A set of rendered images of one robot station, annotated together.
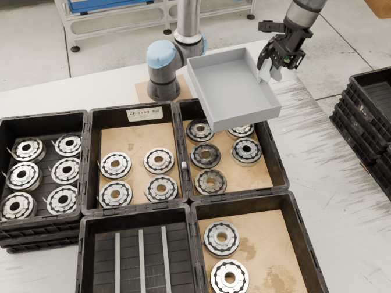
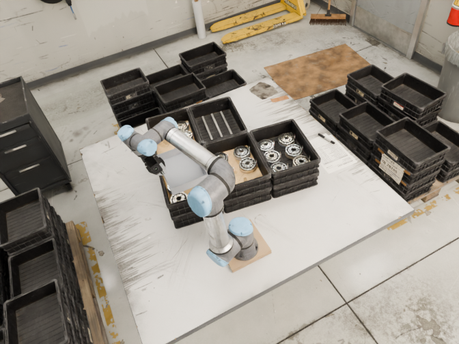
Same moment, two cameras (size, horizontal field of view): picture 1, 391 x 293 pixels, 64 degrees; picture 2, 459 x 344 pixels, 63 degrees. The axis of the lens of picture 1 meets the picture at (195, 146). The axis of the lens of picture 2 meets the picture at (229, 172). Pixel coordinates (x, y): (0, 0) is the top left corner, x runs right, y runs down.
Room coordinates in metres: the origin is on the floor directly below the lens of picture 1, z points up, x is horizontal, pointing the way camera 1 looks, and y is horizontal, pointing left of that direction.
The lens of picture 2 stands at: (2.09, 0.08, 2.48)
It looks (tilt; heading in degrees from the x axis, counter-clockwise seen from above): 47 degrees down; 178
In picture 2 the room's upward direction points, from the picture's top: 9 degrees counter-clockwise
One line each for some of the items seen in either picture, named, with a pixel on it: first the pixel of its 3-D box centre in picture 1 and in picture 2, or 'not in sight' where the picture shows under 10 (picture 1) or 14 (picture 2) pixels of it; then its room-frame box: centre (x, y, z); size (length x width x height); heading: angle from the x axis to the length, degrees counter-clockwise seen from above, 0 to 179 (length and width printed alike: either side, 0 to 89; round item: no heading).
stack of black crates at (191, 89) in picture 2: not in sight; (184, 107); (-0.77, -0.12, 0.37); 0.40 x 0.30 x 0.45; 108
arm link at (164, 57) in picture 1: (162, 60); (240, 232); (1.05, 0.14, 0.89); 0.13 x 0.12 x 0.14; 130
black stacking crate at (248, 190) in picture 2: (136, 161); (236, 166); (0.57, 0.19, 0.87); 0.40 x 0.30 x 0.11; 8
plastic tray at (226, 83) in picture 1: (230, 86); (181, 168); (0.70, -0.11, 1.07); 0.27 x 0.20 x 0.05; 17
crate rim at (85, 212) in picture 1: (134, 152); (235, 160); (0.57, 0.19, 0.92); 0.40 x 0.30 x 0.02; 8
